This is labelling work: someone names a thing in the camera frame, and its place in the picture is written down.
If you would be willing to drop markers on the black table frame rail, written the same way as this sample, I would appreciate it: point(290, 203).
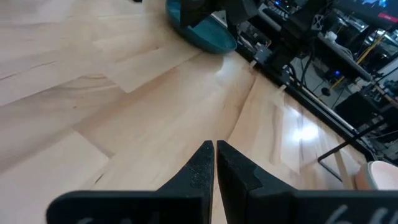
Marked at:
point(311, 105)

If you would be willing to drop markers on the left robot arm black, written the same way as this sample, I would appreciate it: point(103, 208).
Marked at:
point(295, 31)

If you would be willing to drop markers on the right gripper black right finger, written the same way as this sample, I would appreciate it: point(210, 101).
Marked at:
point(248, 202)

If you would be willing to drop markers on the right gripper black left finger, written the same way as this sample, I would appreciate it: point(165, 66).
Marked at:
point(186, 202)

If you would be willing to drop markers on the lit computer screen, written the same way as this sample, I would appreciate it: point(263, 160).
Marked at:
point(373, 11)

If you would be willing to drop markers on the peach plate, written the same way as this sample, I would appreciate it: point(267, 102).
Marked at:
point(382, 175)

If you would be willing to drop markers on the light teal plate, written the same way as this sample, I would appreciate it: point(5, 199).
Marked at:
point(211, 37)

